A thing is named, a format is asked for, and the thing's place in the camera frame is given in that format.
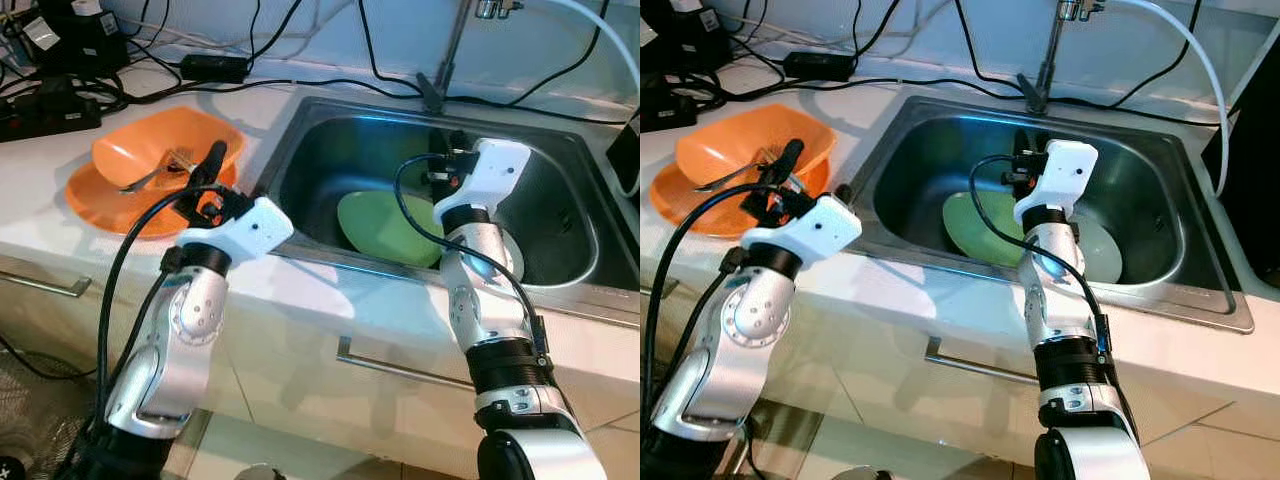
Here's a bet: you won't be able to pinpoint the orange plastic bowl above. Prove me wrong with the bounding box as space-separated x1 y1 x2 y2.
675 103 836 193
92 105 244 193

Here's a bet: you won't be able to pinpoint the metal fork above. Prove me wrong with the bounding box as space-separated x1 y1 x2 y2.
120 148 196 194
698 148 781 193

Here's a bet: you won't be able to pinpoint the metal faucet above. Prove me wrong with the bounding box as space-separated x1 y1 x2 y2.
418 0 521 113
1015 0 1106 113

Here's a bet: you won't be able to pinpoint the black power adapter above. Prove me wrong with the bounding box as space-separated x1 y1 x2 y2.
783 52 856 81
180 55 251 84

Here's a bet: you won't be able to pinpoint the white plate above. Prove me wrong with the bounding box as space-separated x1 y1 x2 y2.
490 225 526 286
1075 218 1126 284

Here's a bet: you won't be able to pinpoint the orange plastic plate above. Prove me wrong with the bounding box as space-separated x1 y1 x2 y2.
648 160 831 238
65 160 241 239

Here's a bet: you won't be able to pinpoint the stainless steel sink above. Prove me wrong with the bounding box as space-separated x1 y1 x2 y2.
838 95 1256 334
255 97 641 326

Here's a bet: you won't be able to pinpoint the black power strip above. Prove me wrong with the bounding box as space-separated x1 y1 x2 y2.
0 85 101 141
640 85 699 131

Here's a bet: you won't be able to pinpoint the black charger device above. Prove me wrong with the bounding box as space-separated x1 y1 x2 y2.
20 0 131 76
660 0 741 71

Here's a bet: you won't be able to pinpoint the black appliance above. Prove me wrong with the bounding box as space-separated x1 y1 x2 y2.
1200 30 1280 301
605 110 641 196

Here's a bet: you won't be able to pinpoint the metal floor fan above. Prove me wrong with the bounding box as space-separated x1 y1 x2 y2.
0 345 101 480

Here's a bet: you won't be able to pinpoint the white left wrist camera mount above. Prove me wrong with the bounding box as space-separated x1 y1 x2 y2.
178 197 296 263
742 195 863 263

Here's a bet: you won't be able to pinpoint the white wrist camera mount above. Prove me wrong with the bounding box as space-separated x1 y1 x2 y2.
178 197 296 263
742 195 863 263
1013 140 1099 226
432 138 533 223

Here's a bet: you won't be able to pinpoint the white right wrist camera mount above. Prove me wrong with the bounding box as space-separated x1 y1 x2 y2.
432 138 533 223
1013 140 1099 226

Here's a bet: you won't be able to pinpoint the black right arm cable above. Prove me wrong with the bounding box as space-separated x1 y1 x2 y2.
967 153 1114 356
393 153 551 361

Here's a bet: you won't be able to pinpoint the black counter cable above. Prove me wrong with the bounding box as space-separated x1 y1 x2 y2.
100 70 641 129
700 68 1216 136

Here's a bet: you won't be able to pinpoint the white water hose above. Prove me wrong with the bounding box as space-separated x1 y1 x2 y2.
515 0 641 196
1100 0 1231 196

